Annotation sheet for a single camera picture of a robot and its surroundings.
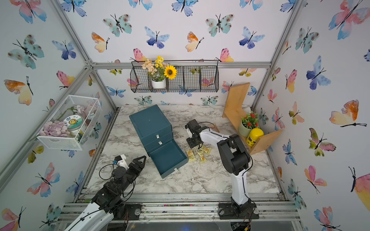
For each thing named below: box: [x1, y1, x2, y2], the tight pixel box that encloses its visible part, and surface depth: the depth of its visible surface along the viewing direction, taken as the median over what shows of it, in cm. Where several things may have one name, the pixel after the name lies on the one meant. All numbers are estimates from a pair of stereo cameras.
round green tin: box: [63, 114, 84, 130], surface depth 67 cm
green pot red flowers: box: [238, 110, 260, 137], surface depth 88 cm
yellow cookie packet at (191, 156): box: [187, 149, 196, 163], surface depth 93 cm
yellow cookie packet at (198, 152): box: [193, 148, 203, 157], surface depth 96 cm
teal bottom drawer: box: [147, 139, 189, 180], surface depth 96 cm
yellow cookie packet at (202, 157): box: [198, 152, 206, 162], surface depth 93 cm
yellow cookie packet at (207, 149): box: [202, 146, 212, 155], surface depth 97 cm
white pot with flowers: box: [141, 55, 178, 90], surface depth 86 cm
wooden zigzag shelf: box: [222, 82, 283, 156], surface depth 103 cm
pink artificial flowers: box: [38, 120, 71, 138], surface depth 61 cm
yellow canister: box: [246, 128, 265, 147], surface depth 85 cm
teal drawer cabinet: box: [129, 104, 173, 154], surface depth 86 cm
